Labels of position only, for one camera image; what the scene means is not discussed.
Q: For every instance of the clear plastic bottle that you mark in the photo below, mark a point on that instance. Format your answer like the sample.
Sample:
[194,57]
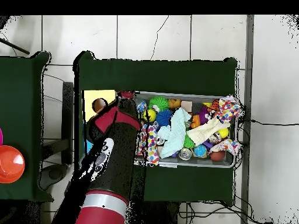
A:
[141,106]

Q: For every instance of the colourful polka-dot cloth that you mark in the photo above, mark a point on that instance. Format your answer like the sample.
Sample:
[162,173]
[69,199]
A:
[153,147]

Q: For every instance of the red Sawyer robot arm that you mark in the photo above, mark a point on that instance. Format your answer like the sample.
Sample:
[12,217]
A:
[112,158]

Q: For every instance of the wooden box with three holes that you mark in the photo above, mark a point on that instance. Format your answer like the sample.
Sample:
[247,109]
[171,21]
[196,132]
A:
[88,113]

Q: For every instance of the shallow clear mesh bin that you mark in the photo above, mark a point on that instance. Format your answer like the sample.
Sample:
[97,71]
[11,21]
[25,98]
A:
[205,163]

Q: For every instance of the yellow ball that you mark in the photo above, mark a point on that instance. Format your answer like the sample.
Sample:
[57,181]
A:
[150,115]

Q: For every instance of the dark green tablecloth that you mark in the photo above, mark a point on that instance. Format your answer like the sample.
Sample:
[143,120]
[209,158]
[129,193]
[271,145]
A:
[163,74]

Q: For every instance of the mint green knit cloth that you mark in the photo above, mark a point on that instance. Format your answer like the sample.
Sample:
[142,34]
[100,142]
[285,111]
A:
[176,133]

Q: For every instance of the black floor stand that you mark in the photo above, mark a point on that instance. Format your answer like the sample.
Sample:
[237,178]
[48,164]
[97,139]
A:
[67,121]

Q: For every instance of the green spiky ball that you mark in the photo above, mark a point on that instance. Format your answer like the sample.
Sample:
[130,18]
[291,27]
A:
[188,142]

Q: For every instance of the cream cloth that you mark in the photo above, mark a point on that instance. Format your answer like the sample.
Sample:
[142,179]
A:
[210,129]

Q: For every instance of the dark green side table cloth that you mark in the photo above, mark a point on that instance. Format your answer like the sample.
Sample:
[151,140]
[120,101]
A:
[28,116]

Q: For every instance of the red-brown ball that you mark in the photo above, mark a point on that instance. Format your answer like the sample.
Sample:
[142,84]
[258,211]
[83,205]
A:
[217,156]

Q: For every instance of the black tripod leg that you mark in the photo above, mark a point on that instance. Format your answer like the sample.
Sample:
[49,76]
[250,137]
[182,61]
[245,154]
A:
[14,46]

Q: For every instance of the orange plate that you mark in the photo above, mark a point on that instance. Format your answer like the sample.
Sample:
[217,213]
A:
[9,164]

